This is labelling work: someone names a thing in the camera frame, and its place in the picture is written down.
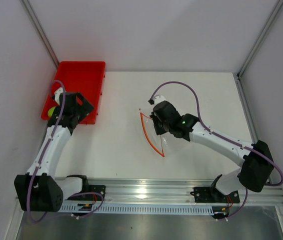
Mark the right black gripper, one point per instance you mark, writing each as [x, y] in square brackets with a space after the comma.
[155, 118]

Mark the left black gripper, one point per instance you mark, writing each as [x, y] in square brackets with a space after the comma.
[85, 108]

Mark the clear zip top bag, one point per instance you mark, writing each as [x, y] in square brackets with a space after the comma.
[161, 142]

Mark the green apple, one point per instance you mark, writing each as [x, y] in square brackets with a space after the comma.
[51, 111]

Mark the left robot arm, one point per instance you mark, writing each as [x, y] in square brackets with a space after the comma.
[37, 190]

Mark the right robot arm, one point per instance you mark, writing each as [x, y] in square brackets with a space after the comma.
[253, 170]

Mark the red plastic tray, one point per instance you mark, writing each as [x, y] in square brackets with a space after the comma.
[84, 77]

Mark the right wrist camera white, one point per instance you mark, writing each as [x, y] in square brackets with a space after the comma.
[156, 99]

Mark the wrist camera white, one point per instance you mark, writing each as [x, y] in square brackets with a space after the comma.
[156, 99]
[58, 96]

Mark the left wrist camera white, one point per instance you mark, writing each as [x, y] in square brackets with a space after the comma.
[58, 96]

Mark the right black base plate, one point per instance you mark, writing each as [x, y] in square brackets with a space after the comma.
[205, 194]

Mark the aluminium mounting rail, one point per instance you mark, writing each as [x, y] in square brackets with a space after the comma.
[173, 192]

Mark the white slotted cable duct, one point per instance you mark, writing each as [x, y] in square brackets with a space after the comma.
[151, 209]

